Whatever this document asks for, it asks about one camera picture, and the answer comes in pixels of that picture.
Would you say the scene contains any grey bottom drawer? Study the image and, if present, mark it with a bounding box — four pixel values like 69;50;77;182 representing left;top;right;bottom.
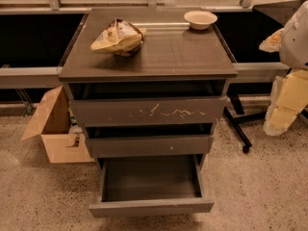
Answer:
90;155;214;218

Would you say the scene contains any grey drawer cabinet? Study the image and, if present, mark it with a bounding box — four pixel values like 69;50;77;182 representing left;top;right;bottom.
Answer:
58;7;239;171

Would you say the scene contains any scratched grey top drawer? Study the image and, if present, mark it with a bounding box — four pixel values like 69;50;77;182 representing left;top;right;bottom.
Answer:
69;81;226;127

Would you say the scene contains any green bottle in box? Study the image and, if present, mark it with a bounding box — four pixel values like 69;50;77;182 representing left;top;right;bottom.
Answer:
67;106;77;126

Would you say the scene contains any yellow crumpled chip bag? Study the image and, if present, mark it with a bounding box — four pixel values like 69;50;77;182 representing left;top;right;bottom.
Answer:
90;18;146;57

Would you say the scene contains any white bowl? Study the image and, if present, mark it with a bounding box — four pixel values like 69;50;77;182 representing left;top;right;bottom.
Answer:
184;11;218;31

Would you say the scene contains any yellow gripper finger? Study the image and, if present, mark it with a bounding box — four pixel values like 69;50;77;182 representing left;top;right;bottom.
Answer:
263;69;308;136
259;28;284;53

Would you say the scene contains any grey middle drawer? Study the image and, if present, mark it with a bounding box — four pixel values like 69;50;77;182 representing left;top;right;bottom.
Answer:
86;123;214;158

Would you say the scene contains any open cardboard box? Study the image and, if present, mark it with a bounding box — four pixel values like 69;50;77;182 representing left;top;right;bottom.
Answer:
22;87;92;164

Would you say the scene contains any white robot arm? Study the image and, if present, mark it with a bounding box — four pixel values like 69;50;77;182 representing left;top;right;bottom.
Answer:
259;1;308;136

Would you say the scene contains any black side table stand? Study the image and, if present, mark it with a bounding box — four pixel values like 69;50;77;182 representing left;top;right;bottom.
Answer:
221;0;307;153

